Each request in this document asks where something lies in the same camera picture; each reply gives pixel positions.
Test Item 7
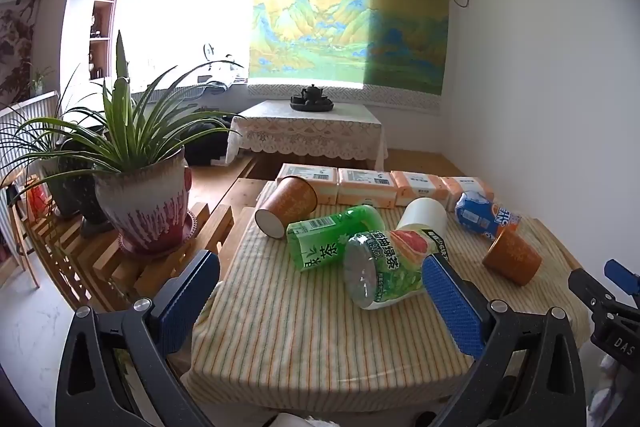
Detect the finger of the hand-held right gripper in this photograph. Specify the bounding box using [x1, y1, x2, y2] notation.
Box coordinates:
[603, 259, 640, 297]
[568, 268, 617, 315]

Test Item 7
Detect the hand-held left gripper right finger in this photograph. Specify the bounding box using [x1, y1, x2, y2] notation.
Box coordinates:
[421, 254, 587, 427]

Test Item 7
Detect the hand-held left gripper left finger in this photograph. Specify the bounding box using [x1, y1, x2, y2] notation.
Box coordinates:
[55, 249, 221, 427]

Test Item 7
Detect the orange paper cup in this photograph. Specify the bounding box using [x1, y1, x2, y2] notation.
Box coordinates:
[482, 227, 543, 287]
[254, 176, 319, 239]

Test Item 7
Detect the white paper cup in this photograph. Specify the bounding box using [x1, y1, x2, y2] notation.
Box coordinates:
[396, 197, 448, 239]

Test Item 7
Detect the grapefruit label green bottle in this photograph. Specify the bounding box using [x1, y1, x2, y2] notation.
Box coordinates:
[343, 229, 447, 311]

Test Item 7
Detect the wooden plant rack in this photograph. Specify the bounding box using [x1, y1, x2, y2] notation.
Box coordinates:
[22, 202, 235, 314]

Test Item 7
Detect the blue soda bottle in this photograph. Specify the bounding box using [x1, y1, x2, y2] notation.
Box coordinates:
[454, 190, 521, 241]

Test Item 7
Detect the spider plant in glazed pot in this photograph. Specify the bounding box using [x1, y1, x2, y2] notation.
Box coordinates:
[10, 29, 246, 258]

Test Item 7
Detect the striped tablecloth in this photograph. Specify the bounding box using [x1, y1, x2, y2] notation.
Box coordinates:
[181, 179, 592, 400]

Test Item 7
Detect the orange tissue pack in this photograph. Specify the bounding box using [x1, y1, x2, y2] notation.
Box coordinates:
[391, 170, 449, 208]
[276, 163, 339, 206]
[338, 167, 399, 208]
[442, 176, 496, 208]

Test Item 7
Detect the green tea bottle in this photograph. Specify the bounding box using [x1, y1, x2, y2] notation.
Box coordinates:
[286, 205, 386, 274]

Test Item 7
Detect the dark cloth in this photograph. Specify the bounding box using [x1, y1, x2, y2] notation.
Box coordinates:
[177, 114, 242, 168]

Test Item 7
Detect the spider plant in dark pot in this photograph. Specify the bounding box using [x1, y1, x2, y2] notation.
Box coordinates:
[0, 64, 108, 235]

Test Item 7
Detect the red bag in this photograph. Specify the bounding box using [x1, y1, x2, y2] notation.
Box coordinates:
[25, 179, 53, 220]

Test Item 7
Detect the wooden chair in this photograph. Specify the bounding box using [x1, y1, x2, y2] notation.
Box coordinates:
[0, 167, 43, 290]

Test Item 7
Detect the low table with lace cloth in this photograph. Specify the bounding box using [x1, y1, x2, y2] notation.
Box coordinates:
[225, 100, 389, 166]

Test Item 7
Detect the black tea tray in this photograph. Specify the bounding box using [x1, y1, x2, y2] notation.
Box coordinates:
[290, 96, 335, 112]

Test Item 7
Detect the white radiator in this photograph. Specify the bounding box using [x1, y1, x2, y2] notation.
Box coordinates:
[0, 90, 60, 178]

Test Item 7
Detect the black teapot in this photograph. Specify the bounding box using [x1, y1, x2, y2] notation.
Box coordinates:
[299, 83, 326, 105]

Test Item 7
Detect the landscape painting roller blind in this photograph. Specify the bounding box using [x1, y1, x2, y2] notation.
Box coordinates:
[247, 0, 449, 114]

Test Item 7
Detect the white wall shelf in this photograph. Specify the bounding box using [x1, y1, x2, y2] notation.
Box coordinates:
[59, 0, 125, 82]

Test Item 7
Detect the dark wall painting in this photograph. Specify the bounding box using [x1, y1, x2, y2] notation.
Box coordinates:
[0, 0, 41, 105]

